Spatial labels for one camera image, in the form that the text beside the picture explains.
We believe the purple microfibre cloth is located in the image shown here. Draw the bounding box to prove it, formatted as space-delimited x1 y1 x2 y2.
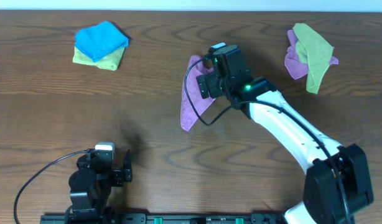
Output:
180 62 215 132

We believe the green crumpled cloth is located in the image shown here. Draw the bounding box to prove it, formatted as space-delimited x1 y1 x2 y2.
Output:
292 23 333 94

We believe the green folded cloth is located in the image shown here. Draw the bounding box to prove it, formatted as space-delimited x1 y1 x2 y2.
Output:
72 47 126 71

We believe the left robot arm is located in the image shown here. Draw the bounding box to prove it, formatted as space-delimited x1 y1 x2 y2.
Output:
66 149 133 223

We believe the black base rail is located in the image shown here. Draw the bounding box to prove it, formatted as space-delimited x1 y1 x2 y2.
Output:
40 213 287 224

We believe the blue folded cloth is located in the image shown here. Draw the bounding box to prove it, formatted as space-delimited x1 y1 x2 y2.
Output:
75 21 129 62

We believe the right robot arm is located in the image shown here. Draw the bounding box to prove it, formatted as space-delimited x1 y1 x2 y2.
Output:
196 43 374 223

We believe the right black cable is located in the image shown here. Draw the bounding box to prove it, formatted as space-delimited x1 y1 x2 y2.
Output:
184 55 353 224

